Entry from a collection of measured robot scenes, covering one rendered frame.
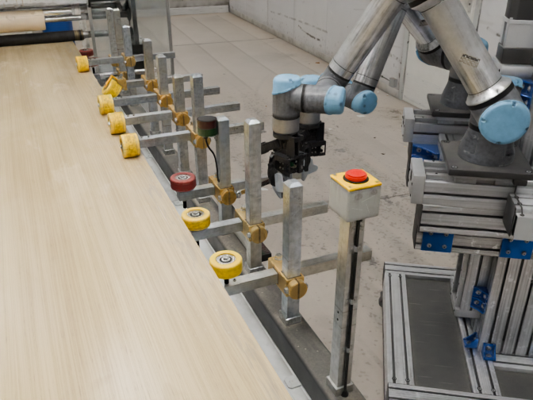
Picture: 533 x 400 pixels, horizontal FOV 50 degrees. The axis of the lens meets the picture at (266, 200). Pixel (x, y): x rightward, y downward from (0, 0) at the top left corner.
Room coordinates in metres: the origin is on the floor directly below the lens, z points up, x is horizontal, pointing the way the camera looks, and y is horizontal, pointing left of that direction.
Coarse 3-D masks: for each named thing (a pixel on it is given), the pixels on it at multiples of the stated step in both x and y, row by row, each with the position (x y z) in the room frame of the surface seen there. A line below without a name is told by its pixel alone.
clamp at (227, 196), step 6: (210, 180) 1.70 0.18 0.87; (216, 180) 1.69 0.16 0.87; (216, 186) 1.65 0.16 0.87; (216, 192) 1.65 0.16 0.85; (222, 192) 1.61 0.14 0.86; (228, 192) 1.61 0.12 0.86; (234, 192) 1.62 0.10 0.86; (222, 198) 1.60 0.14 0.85; (228, 198) 1.61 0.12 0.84; (234, 198) 1.61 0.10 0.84; (228, 204) 1.61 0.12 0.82
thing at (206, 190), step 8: (264, 176) 1.74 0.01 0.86; (296, 176) 1.78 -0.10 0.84; (208, 184) 1.68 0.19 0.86; (232, 184) 1.69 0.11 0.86; (240, 184) 1.70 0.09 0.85; (184, 192) 1.62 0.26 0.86; (192, 192) 1.63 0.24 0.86; (200, 192) 1.64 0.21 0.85; (208, 192) 1.65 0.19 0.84; (184, 200) 1.62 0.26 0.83
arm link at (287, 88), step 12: (276, 84) 1.47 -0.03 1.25; (288, 84) 1.45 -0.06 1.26; (300, 84) 1.47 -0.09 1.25; (276, 96) 1.46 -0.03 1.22; (288, 96) 1.45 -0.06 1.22; (300, 96) 1.45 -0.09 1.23; (276, 108) 1.46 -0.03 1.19; (288, 108) 1.45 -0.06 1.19; (300, 108) 1.45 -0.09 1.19; (288, 120) 1.45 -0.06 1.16
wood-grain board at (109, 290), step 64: (0, 64) 3.12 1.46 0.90; (64, 64) 3.12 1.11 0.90; (0, 128) 2.10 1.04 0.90; (64, 128) 2.10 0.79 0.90; (0, 192) 1.54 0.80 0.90; (64, 192) 1.54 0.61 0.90; (128, 192) 1.54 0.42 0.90; (0, 256) 1.18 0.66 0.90; (64, 256) 1.18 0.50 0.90; (128, 256) 1.18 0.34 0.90; (192, 256) 1.18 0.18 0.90; (0, 320) 0.94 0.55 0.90; (64, 320) 0.94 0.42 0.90; (128, 320) 0.94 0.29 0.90; (192, 320) 0.94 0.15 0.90; (0, 384) 0.76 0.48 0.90; (64, 384) 0.76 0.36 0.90; (128, 384) 0.76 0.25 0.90; (192, 384) 0.76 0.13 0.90; (256, 384) 0.76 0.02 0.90
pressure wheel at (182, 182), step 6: (174, 174) 1.66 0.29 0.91; (180, 174) 1.66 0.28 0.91; (186, 174) 1.66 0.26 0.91; (192, 174) 1.66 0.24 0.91; (174, 180) 1.61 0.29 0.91; (180, 180) 1.61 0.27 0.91; (186, 180) 1.61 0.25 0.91; (192, 180) 1.61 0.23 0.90; (174, 186) 1.60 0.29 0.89; (180, 186) 1.60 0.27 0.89; (186, 186) 1.60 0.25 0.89; (192, 186) 1.61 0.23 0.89
